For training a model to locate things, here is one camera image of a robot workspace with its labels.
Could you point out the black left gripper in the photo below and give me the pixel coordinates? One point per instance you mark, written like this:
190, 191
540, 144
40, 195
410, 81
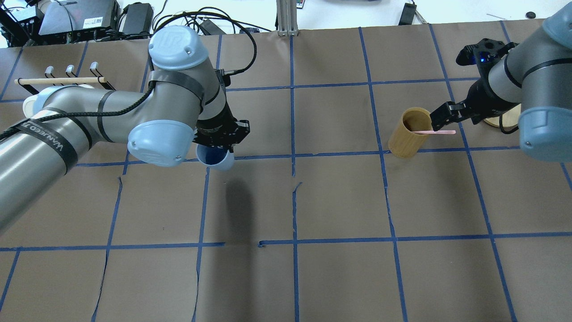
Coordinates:
217, 126

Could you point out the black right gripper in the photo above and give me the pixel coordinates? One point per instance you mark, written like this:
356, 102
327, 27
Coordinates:
479, 99

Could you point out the pink chopstick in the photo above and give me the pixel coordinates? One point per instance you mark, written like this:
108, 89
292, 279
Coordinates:
439, 132

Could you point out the light blue plastic cup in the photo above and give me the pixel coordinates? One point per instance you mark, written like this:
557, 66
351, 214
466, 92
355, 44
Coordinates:
221, 159

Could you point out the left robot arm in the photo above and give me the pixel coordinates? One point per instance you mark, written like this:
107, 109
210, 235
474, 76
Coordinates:
185, 103

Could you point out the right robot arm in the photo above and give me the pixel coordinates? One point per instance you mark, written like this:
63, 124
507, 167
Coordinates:
535, 74

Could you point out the bamboo chopstick holder cup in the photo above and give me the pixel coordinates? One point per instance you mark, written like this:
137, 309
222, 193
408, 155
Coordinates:
404, 141

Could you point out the black power adapter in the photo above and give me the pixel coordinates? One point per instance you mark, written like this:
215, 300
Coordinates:
408, 14

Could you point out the wooden rack rod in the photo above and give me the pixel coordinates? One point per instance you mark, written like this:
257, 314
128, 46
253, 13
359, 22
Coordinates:
71, 80

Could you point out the black power brick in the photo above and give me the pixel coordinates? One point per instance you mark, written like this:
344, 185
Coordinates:
136, 18

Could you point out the white mug on rack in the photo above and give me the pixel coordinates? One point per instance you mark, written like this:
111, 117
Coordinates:
36, 102

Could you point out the black computer box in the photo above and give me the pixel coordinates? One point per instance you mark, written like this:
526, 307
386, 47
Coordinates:
78, 16

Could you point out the aluminium frame post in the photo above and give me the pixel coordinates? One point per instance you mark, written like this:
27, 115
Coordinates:
287, 18

